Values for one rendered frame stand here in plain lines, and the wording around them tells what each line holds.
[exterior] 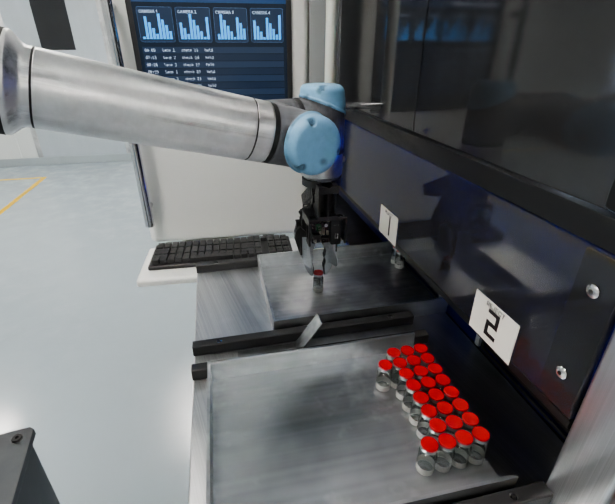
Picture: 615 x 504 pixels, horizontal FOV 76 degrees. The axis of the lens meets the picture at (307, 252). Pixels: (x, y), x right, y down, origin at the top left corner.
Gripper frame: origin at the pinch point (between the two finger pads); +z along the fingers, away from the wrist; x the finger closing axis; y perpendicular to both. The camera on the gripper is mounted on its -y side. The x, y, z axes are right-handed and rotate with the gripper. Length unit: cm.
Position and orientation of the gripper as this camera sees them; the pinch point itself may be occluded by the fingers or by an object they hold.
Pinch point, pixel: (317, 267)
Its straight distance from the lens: 82.6
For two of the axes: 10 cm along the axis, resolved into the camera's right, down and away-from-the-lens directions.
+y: 2.2, 4.5, -8.7
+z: 0.0, 8.9, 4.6
